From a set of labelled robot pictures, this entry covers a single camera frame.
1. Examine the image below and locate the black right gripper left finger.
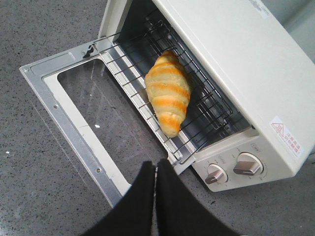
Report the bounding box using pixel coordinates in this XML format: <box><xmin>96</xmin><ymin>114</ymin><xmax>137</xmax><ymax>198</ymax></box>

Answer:
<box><xmin>83</xmin><ymin>161</ymin><xmax>155</xmax><ymax>236</ymax></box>

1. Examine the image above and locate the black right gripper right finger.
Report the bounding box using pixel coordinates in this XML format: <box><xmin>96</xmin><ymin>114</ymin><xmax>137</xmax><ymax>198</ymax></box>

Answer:
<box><xmin>156</xmin><ymin>159</ymin><xmax>239</xmax><ymax>236</ymax></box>

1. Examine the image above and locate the golden striped croissant bread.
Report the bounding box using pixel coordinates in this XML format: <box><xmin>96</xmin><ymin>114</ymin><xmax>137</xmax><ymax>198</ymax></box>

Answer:
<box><xmin>145</xmin><ymin>50</ymin><xmax>192</xmax><ymax>138</ymax></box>

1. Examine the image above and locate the glass oven door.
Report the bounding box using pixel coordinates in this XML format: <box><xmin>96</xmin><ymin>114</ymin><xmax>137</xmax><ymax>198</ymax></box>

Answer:
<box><xmin>20</xmin><ymin>38</ymin><xmax>196</xmax><ymax>206</ymax></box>

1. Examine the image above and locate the lower oven control knob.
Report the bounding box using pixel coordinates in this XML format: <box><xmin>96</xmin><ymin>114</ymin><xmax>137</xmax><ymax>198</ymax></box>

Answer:
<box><xmin>205</xmin><ymin>164</ymin><xmax>228</xmax><ymax>184</ymax></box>

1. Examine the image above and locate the white Toshiba toaster oven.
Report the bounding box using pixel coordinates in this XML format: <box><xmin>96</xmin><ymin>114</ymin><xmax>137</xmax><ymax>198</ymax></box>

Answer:
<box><xmin>97</xmin><ymin>0</ymin><xmax>315</xmax><ymax>193</ymax></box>

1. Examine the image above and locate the black wire oven rack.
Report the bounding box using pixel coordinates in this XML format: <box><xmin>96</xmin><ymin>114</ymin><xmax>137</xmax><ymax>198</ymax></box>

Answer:
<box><xmin>93</xmin><ymin>20</ymin><xmax>233</xmax><ymax>164</ymax></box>

